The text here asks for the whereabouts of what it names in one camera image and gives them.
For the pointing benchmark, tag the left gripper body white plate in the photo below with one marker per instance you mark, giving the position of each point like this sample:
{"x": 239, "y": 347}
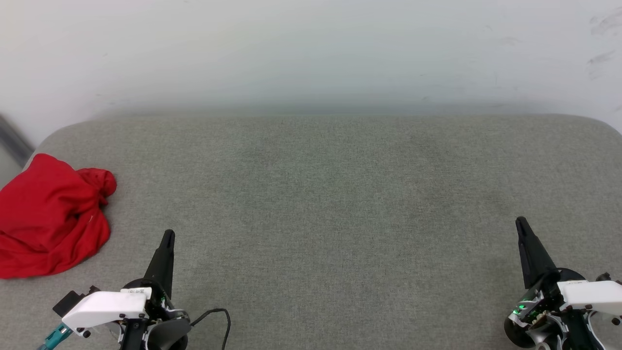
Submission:
{"x": 107, "y": 306}

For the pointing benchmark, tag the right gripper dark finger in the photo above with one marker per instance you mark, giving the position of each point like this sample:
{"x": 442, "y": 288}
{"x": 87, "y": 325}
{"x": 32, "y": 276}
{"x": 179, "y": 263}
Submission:
{"x": 534, "y": 257}

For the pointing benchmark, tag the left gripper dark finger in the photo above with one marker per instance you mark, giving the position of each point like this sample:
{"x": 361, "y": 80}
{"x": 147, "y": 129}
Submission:
{"x": 163, "y": 265}

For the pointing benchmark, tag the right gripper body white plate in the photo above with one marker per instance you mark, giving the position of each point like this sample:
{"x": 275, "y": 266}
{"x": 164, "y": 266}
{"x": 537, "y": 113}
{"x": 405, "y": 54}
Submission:
{"x": 593, "y": 294}

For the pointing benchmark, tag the red and white jersey shirt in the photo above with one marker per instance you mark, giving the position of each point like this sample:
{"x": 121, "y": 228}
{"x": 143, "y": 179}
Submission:
{"x": 43, "y": 218}

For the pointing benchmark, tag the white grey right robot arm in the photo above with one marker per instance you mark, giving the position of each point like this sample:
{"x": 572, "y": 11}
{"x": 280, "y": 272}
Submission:
{"x": 520, "y": 335}

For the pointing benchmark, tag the grey fabric sofa seat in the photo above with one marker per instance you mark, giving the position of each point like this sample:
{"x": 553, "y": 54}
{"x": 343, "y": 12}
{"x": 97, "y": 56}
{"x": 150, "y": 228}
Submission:
{"x": 316, "y": 218}

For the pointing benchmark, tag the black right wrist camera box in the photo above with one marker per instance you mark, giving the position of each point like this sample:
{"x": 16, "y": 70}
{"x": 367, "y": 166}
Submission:
{"x": 604, "y": 277}

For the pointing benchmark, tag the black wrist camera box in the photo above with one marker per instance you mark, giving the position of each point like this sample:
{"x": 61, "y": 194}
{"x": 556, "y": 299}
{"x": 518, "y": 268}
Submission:
{"x": 604, "y": 277}
{"x": 68, "y": 302}

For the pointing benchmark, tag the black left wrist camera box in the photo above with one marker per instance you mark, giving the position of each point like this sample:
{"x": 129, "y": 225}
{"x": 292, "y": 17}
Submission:
{"x": 68, "y": 302}

